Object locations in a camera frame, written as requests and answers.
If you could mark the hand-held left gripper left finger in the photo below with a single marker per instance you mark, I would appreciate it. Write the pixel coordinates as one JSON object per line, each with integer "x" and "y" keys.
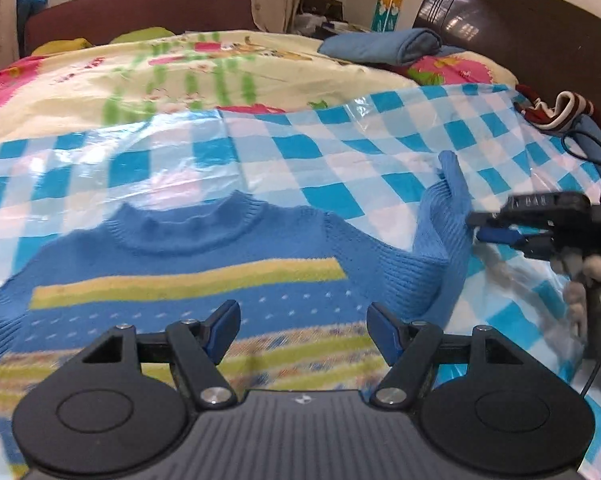
{"x": 225, "y": 327}

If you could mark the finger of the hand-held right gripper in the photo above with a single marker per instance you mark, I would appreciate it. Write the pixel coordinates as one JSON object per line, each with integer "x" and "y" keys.
{"x": 500, "y": 236}
{"x": 488, "y": 219}

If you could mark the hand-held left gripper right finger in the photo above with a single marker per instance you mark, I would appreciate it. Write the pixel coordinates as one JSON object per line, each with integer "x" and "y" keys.
{"x": 384, "y": 332}

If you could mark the blue striped knit sweater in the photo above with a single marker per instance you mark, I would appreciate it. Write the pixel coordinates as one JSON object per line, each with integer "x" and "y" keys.
{"x": 180, "y": 260}

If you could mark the person's right hand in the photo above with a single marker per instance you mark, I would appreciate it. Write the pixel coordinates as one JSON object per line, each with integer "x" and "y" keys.
{"x": 600, "y": 265}

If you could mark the blue garment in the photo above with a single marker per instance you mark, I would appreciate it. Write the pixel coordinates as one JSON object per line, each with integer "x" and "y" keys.
{"x": 593, "y": 135}

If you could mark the red white striped garment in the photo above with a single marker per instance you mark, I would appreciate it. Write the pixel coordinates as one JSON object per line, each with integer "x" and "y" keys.
{"x": 555, "y": 107}

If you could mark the blue white checkered plastic sheet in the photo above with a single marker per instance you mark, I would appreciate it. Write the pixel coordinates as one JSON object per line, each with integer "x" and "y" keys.
{"x": 330, "y": 160}

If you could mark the dark wooden headboard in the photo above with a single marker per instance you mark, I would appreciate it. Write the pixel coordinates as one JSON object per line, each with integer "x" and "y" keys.
{"x": 530, "y": 25}

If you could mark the folded blue cloth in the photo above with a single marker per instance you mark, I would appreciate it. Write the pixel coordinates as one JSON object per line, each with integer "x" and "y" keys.
{"x": 380, "y": 42}

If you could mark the yellow green toy package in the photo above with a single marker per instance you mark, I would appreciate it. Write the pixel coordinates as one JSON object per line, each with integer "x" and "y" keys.
{"x": 388, "y": 5}

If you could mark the cluttered nightstand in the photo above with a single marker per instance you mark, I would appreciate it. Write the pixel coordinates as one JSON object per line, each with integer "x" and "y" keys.
{"x": 325, "y": 15}

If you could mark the yellow printed bed sheet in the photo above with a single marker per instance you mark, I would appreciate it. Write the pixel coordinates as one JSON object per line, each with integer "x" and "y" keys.
{"x": 130, "y": 70}

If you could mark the green pillow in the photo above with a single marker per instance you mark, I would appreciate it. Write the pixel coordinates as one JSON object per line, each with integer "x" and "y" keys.
{"x": 143, "y": 35}

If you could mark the yellow pillow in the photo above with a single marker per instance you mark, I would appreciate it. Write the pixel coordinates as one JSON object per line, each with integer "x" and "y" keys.
{"x": 60, "y": 46}

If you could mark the maroon bed board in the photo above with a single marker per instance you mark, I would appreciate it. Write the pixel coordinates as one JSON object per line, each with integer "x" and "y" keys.
{"x": 155, "y": 5}

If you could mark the blue plastic bag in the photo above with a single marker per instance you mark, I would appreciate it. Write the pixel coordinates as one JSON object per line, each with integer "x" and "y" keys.
{"x": 30, "y": 0}

